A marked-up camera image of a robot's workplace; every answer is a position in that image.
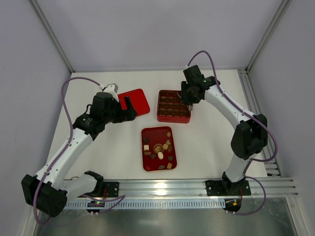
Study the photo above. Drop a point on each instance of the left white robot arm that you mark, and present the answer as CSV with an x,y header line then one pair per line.
x,y
46,191

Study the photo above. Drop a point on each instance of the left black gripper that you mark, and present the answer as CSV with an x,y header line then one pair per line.
x,y
121,112

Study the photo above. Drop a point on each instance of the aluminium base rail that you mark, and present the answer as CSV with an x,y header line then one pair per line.
x,y
274,187

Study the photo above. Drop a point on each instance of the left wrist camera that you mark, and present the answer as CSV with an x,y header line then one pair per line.
x,y
111,88

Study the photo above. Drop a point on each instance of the right aluminium frame post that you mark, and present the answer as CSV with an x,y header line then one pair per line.
x,y
275,20

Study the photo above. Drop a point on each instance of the red tin lid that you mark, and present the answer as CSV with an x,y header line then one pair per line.
x,y
138,100

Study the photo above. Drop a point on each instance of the tan swirl chocolate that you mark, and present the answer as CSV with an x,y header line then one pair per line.
x,y
170,166

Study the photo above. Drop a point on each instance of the white slotted cable duct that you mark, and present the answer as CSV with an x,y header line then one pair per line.
x,y
126,203

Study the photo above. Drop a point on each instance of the red lacquer tray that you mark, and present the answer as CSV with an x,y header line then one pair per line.
x,y
157,138

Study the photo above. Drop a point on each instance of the red chocolate box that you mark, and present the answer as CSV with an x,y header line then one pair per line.
x,y
171,109

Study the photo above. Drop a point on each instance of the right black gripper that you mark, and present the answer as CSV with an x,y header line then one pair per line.
x,y
186,96

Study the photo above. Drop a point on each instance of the white oval chocolate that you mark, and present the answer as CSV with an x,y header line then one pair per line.
x,y
160,155

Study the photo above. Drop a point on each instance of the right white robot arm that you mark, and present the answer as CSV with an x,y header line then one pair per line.
x,y
250,136

